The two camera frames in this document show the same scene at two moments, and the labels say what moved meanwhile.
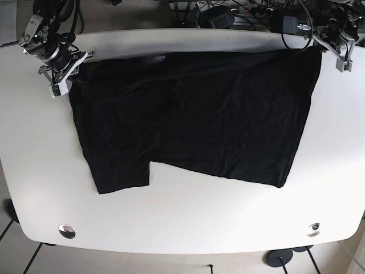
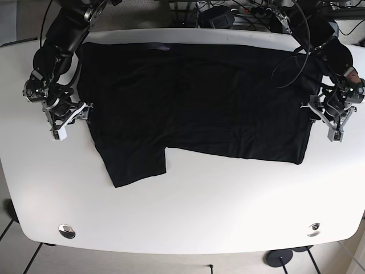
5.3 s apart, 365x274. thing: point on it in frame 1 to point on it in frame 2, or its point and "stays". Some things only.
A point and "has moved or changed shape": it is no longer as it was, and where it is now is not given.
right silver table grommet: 314,229 stays
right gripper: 344,63 to 315,104
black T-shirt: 243,112 has moved or changed shape
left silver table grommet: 67,230 stays
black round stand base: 272,258 stays
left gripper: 60,88 to 59,122
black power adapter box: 217,17 stays
